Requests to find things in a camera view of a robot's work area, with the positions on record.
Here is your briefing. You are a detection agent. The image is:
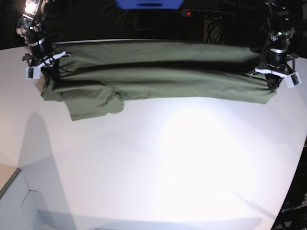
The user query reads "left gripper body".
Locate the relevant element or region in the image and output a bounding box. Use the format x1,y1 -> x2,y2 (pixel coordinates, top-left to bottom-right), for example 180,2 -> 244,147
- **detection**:
250,48 -> 298,77

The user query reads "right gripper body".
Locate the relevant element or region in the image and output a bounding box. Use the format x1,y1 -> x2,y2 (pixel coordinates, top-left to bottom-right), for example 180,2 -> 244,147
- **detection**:
22,47 -> 67,68

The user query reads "green t-shirt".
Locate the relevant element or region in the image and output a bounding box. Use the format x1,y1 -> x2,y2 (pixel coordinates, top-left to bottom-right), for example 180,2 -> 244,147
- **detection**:
41,41 -> 276,121

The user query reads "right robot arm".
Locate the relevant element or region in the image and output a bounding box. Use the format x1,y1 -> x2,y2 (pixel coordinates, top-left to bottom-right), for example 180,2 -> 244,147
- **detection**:
16,0 -> 70,80

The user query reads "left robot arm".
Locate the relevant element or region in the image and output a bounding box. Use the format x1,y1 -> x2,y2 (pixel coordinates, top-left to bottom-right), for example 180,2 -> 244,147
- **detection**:
251,0 -> 302,92

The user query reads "black power strip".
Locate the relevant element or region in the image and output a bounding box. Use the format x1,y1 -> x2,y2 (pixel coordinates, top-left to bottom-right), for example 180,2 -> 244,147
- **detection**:
181,9 -> 235,20

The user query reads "blue box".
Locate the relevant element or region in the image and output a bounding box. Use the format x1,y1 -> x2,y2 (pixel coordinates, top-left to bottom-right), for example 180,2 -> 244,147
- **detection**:
116,0 -> 183,10

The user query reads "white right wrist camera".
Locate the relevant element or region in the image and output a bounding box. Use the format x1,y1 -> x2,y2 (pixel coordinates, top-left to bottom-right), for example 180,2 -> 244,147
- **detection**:
25,67 -> 41,79

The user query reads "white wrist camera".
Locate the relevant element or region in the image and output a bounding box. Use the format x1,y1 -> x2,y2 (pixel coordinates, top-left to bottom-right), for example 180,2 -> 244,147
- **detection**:
284,72 -> 302,88
25,67 -> 41,79

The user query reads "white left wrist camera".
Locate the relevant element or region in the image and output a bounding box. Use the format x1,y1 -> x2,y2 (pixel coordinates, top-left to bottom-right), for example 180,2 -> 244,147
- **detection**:
284,72 -> 302,88

